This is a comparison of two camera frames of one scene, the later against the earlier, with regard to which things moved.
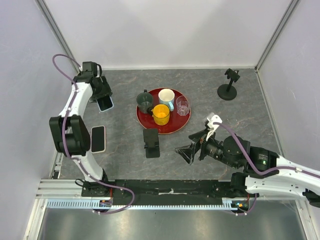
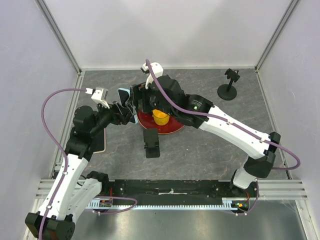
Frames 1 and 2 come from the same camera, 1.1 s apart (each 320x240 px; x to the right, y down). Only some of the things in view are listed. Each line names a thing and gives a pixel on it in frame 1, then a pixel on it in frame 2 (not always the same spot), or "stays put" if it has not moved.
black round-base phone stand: [228, 91] stays put
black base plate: [175, 192] stays put
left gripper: [106, 89] -> [120, 115]
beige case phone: [98, 139] stays put
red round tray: [176, 122] stays put
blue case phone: [105, 103] -> [124, 93]
